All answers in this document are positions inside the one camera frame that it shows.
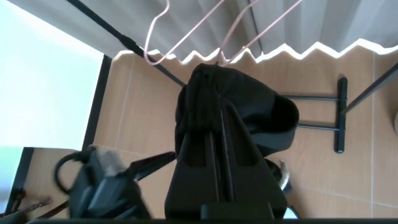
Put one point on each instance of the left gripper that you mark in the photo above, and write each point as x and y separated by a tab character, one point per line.
118	202

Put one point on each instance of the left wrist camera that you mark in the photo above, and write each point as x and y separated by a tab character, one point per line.
105	161

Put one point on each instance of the black clothes rack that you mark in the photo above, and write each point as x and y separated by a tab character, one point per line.
341	118

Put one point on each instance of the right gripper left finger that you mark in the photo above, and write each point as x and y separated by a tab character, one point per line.
186	186

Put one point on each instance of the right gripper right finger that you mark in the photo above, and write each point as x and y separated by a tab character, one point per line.
258	193

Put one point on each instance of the black shorts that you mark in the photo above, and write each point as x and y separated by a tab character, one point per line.
248	93

